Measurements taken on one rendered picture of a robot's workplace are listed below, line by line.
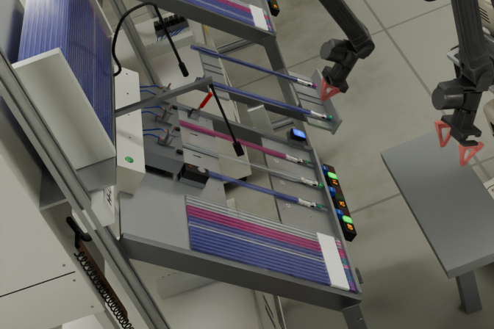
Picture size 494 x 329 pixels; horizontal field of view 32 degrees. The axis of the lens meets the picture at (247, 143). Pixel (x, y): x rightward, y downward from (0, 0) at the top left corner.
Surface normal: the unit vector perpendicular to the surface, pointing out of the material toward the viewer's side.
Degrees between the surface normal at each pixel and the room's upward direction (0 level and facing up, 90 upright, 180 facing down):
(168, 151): 45
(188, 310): 0
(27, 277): 90
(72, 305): 90
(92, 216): 90
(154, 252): 90
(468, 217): 0
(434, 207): 0
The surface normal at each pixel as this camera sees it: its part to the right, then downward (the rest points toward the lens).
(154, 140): 0.45, -0.74
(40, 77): 0.14, 0.61
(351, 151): -0.30, -0.73
